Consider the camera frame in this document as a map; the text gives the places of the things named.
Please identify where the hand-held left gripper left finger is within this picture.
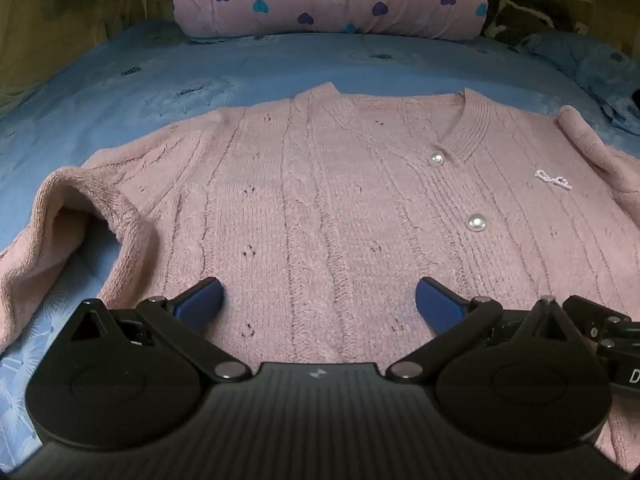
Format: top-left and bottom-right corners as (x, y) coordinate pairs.
(67, 277), (254, 384)

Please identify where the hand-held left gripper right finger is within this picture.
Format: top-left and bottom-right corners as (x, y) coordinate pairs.
(385, 275), (592, 382)

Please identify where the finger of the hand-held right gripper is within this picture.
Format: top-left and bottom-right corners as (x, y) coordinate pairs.
(561, 295), (640, 362)

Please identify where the pink knitted cardigan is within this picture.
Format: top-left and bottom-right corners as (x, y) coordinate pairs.
(0, 81), (640, 471)

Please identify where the blue dandelion print bedsheet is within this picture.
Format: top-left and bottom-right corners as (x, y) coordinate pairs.
(0, 19), (640, 463)

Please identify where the blue dandelion print pillow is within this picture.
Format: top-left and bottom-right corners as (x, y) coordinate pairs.
(520, 30), (640, 137)

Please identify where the dark grey plush cloth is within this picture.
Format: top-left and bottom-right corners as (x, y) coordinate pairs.
(482, 0), (574, 50)

